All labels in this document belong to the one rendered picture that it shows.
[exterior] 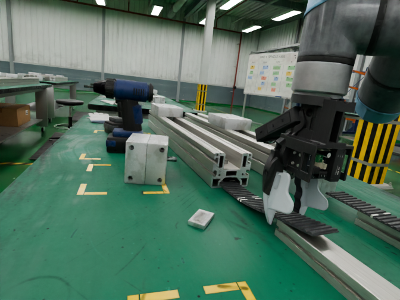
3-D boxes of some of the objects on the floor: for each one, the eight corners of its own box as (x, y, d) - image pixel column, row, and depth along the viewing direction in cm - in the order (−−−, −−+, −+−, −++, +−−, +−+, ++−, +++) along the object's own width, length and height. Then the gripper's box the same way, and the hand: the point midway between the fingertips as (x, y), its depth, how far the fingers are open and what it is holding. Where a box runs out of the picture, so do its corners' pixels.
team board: (232, 128, 692) (243, 52, 646) (245, 128, 722) (256, 55, 676) (278, 141, 576) (296, 49, 530) (291, 141, 606) (309, 53, 560)
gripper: (311, 94, 31) (278, 249, 36) (378, 102, 35) (341, 239, 40) (268, 90, 39) (246, 219, 44) (328, 97, 43) (302, 213, 48)
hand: (283, 213), depth 44 cm, fingers closed on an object, 5 cm apart
